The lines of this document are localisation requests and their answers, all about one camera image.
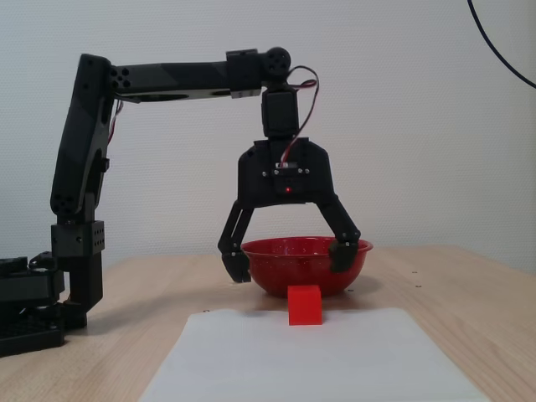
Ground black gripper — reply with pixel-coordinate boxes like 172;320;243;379
217;137;362;285

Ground red cube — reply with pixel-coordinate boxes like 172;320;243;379
286;285;323;327

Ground red speckled bowl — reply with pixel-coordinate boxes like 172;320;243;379
240;235;375;300

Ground white paper sheet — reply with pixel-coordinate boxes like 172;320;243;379
137;307;489;402

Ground red white black servo cable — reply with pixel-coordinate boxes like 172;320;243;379
278;65;319;168

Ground red white arm wires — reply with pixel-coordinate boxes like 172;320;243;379
106;96;126;148

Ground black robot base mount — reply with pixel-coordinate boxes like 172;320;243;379
0;250;89;359

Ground dark wall cable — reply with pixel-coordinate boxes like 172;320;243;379
466;0;536;90

